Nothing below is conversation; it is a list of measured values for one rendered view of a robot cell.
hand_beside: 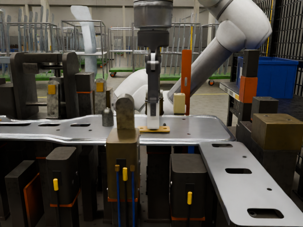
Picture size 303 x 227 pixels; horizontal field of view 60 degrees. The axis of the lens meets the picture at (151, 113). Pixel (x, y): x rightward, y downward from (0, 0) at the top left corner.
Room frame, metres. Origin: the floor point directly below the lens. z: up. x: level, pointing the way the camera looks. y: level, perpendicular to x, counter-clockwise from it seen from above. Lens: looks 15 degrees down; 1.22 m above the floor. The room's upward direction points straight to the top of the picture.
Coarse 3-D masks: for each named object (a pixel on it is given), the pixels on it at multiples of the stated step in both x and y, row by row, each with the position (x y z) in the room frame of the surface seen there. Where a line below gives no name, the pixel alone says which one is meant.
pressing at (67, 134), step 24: (24, 120) 0.73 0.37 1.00; (48, 120) 0.73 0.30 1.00; (72, 120) 0.74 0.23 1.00; (96, 120) 0.74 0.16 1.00; (144, 120) 0.74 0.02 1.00; (168, 120) 0.74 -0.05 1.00; (192, 120) 0.74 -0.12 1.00; (216, 120) 0.74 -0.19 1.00; (72, 144) 0.58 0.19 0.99; (96, 144) 0.57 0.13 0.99; (144, 144) 0.57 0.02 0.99; (168, 144) 0.57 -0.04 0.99; (192, 144) 0.57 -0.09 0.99; (216, 144) 0.57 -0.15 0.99
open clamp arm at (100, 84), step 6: (102, 78) 0.85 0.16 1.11; (96, 84) 0.84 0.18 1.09; (102, 84) 0.84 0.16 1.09; (96, 90) 0.84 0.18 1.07; (102, 90) 0.84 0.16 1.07; (96, 96) 0.84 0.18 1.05; (102, 96) 0.84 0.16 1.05; (96, 102) 0.84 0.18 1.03; (102, 102) 0.84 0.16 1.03; (96, 108) 0.83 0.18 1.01; (102, 108) 0.83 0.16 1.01
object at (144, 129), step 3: (138, 126) 0.66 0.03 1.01; (141, 126) 0.66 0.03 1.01; (144, 126) 0.66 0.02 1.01; (159, 126) 0.66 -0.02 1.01; (162, 126) 0.66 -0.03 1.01; (165, 126) 0.66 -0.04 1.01; (168, 126) 0.66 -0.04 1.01; (141, 129) 0.63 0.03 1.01; (144, 129) 0.63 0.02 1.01; (147, 129) 0.63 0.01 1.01; (150, 129) 0.63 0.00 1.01; (153, 129) 0.63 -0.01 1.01; (156, 129) 0.63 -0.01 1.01; (159, 129) 0.63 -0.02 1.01; (162, 129) 0.63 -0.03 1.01; (165, 129) 0.63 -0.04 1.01; (168, 129) 0.63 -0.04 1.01
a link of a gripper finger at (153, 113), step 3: (150, 99) 0.60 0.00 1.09; (153, 99) 0.60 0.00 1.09; (150, 102) 0.61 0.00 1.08; (153, 102) 0.61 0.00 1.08; (150, 105) 0.62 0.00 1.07; (153, 105) 0.62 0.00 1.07; (150, 108) 0.62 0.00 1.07; (153, 108) 0.62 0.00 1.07; (150, 111) 0.62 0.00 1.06; (153, 111) 0.61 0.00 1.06; (150, 114) 0.62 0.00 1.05; (153, 114) 0.62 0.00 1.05
